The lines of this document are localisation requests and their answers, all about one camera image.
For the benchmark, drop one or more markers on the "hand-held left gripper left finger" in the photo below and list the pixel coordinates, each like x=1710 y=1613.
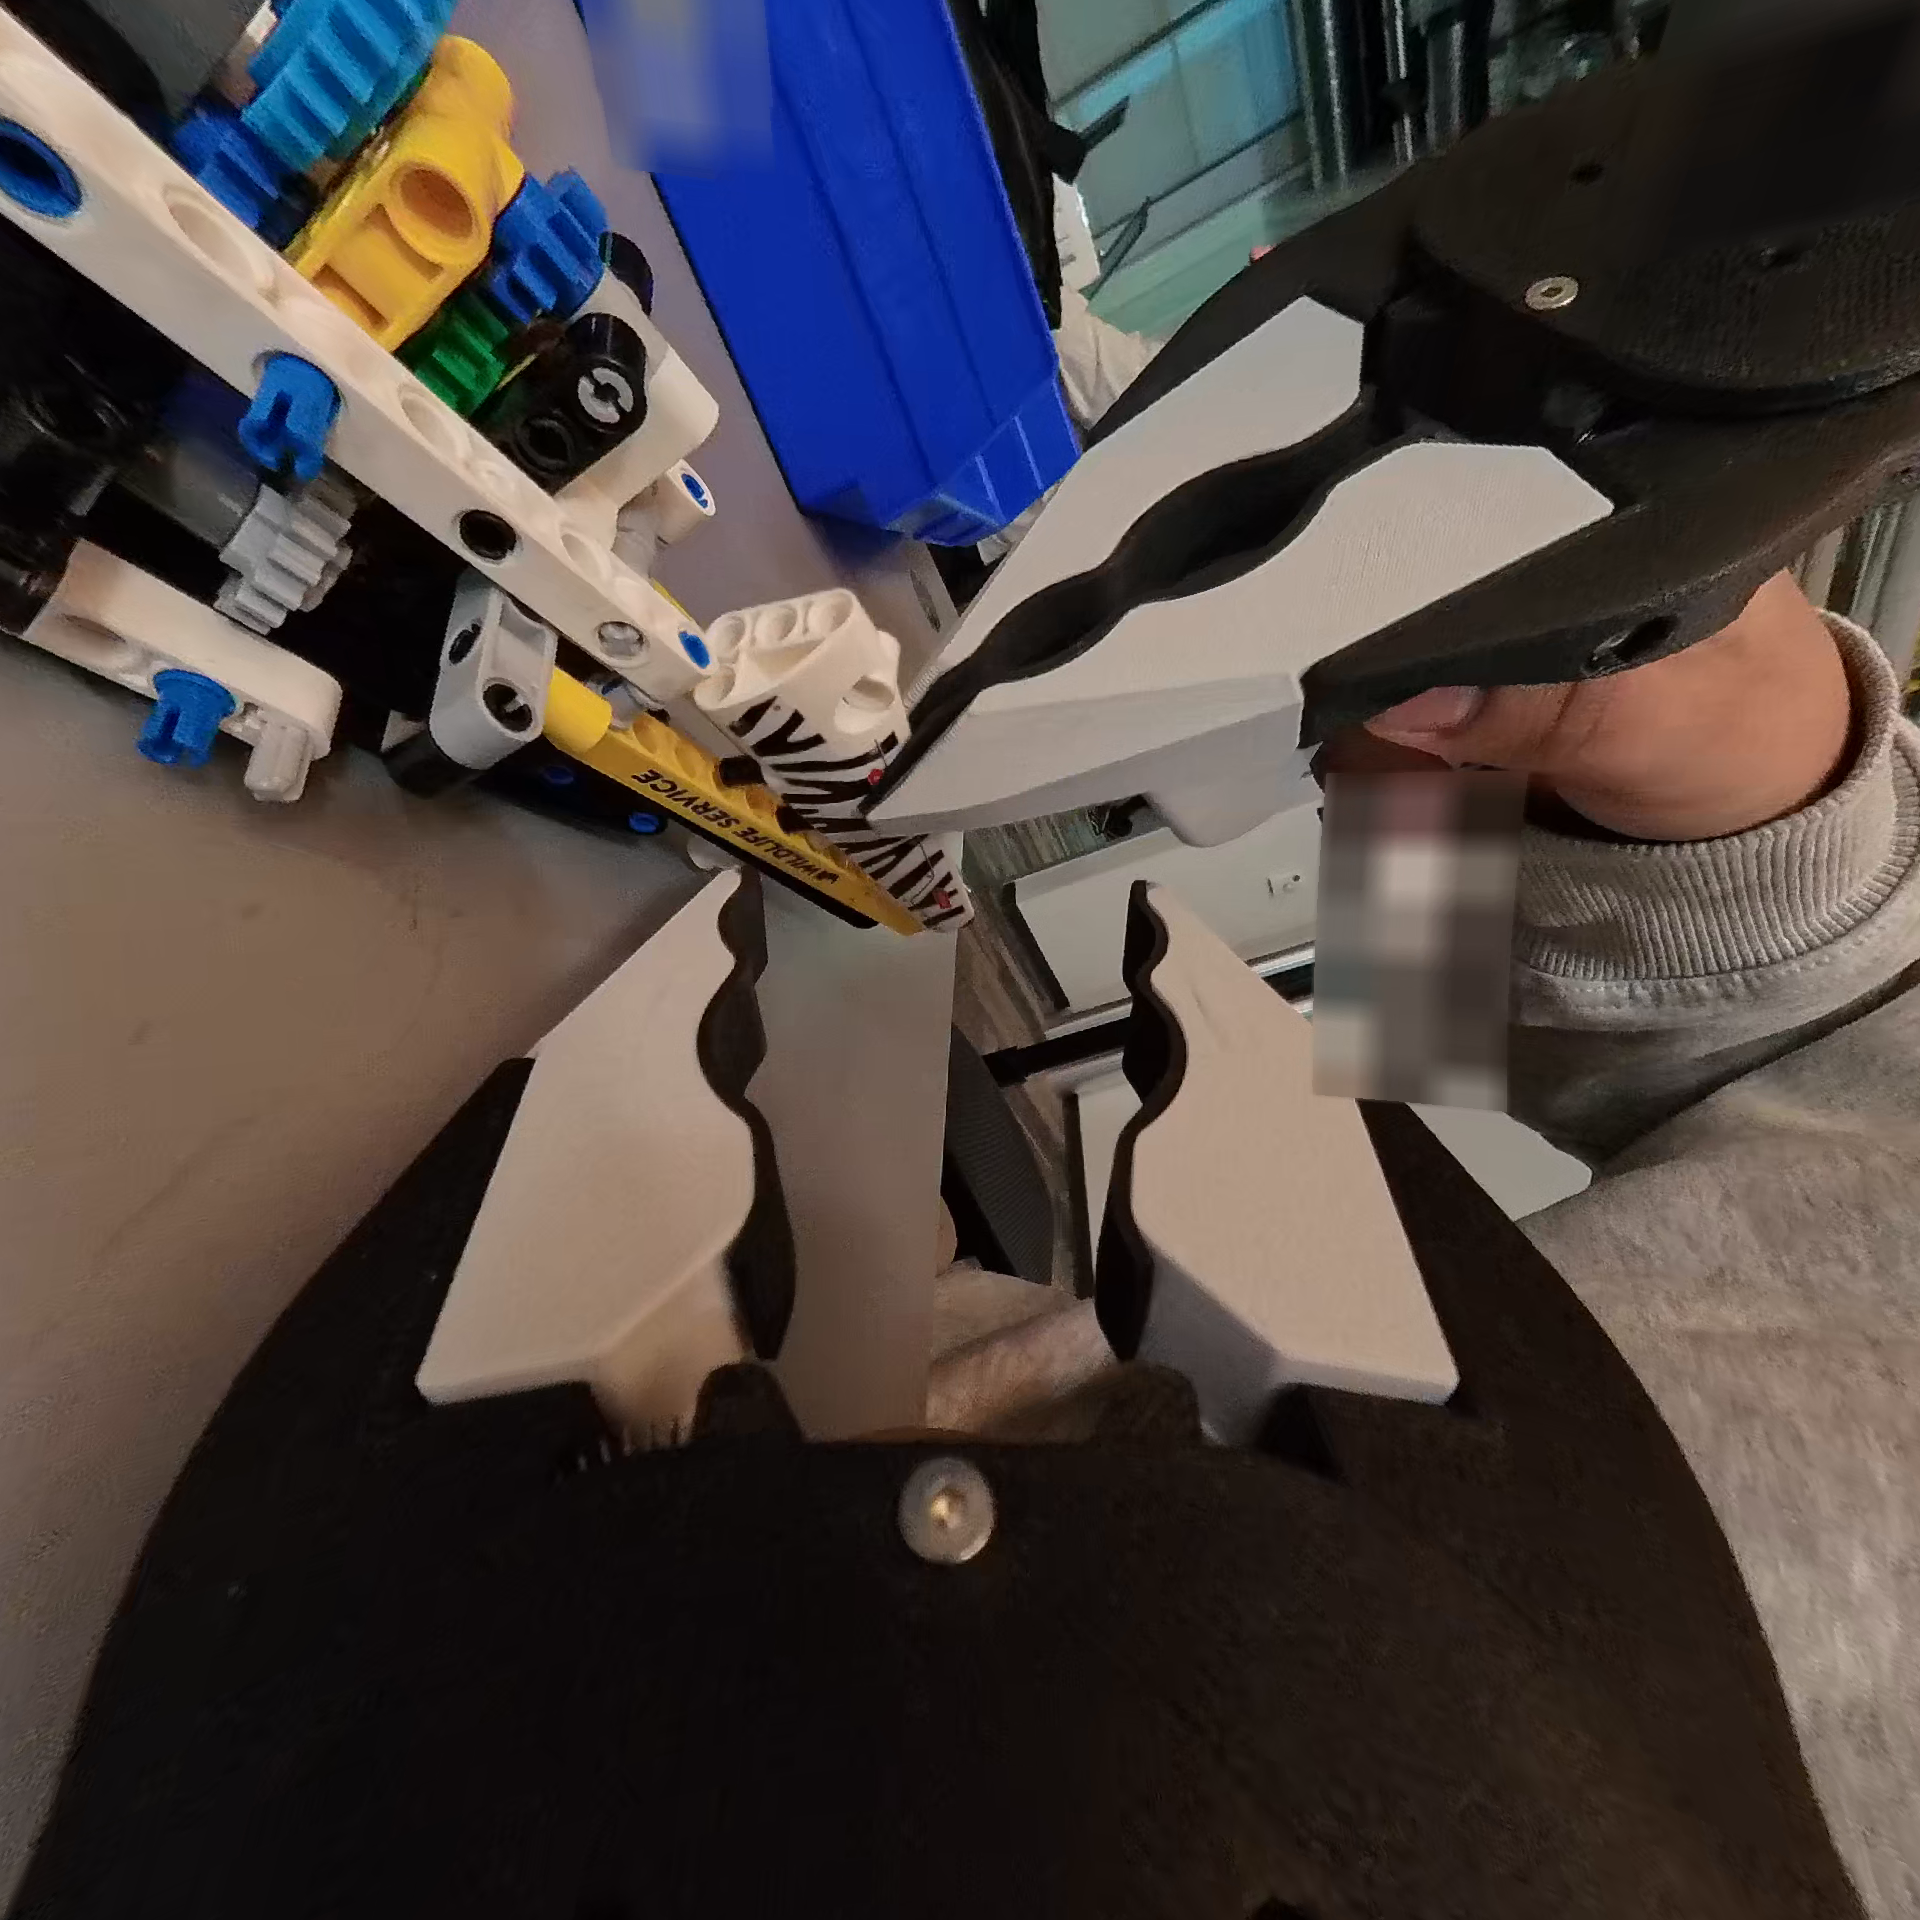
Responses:
x=599 y=1202

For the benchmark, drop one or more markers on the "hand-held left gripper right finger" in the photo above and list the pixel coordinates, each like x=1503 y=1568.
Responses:
x=1275 y=1202

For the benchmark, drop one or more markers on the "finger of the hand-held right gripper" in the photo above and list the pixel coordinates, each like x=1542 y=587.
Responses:
x=1275 y=630
x=1171 y=436

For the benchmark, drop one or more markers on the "zebra striped lego panel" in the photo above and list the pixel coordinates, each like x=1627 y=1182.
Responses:
x=818 y=661

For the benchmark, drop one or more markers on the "lego helicopter model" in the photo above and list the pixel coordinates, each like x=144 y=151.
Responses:
x=375 y=436

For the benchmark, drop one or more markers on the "person's right hand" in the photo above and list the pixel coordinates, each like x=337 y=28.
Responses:
x=1681 y=720

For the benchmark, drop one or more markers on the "blue plastic bin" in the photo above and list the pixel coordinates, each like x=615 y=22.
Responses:
x=901 y=300

